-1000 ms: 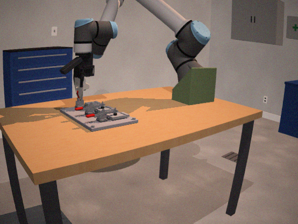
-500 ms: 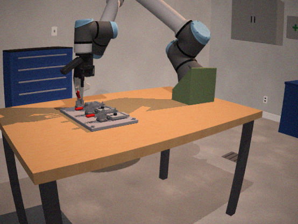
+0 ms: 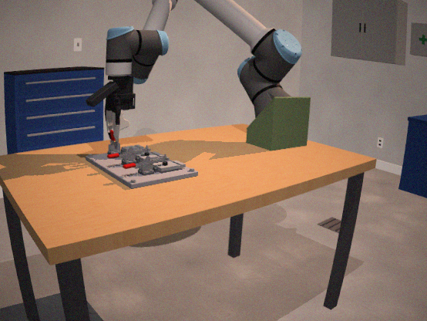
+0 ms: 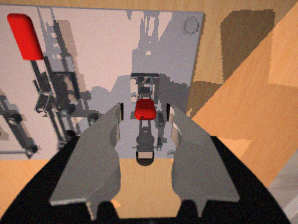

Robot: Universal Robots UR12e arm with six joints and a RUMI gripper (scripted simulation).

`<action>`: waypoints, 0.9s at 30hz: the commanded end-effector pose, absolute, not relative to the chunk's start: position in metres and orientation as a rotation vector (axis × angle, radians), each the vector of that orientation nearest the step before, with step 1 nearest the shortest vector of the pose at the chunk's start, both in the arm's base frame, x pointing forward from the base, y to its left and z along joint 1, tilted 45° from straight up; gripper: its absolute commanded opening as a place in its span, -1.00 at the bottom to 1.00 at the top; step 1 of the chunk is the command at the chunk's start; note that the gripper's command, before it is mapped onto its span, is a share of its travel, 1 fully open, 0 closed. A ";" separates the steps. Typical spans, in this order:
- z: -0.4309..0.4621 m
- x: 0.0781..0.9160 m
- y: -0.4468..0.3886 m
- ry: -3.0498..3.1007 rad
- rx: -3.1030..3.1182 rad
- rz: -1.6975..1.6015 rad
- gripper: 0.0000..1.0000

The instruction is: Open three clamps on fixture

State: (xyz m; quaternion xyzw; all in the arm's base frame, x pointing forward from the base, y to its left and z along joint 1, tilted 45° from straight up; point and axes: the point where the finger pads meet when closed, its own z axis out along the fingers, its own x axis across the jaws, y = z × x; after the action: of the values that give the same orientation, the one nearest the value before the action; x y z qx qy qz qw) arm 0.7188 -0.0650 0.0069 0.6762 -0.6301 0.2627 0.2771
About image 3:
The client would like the toggle clamp with red handle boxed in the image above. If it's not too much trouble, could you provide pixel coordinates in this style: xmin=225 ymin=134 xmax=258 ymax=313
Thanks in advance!
xmin=123 ymin=154 xmax=170 ymax=176

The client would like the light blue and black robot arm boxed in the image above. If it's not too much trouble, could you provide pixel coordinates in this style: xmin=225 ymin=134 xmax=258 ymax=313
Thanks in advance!
xmin=86 ymin=0 xmax=302 ymax=118

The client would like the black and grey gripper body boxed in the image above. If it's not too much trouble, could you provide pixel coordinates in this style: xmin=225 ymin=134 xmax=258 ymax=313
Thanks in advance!
xmin=106 ymin=76 xmax=136 ymax=112

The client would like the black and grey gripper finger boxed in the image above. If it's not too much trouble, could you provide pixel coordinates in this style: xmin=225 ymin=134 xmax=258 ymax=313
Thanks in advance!
xmin=105 ymin=105 xmax=114 ymax=140
xmin=113 ymin=101 xmax=129 ymax=142

